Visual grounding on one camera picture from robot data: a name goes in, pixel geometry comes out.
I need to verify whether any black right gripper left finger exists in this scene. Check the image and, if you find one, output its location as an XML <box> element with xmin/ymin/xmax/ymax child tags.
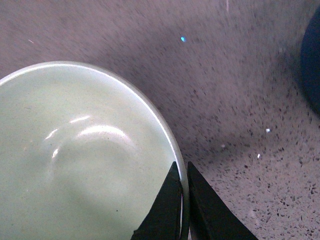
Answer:
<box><xmin>131</xmin><ymin>161</ymin><xmax>183</xmax><ymax>240</ymax></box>

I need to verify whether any dark blue pot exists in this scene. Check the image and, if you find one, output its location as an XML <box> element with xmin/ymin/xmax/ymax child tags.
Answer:
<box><xmin>300</xmin><ymin>8</ymin><xmax>320</xmax><ymax>114</ymax></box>

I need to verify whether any green plastic bowl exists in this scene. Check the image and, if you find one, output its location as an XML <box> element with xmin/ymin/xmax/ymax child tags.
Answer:
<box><xmin>0</xmin><ymin>61</ymin><xmax>189</xmax><ymax>240</ymax></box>

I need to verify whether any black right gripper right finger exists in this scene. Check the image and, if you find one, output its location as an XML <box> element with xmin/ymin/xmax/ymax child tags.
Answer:
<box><xmin>187</xmin><ymin>162</ymin><xmax>258</xmax><ymax>240</ymax></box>

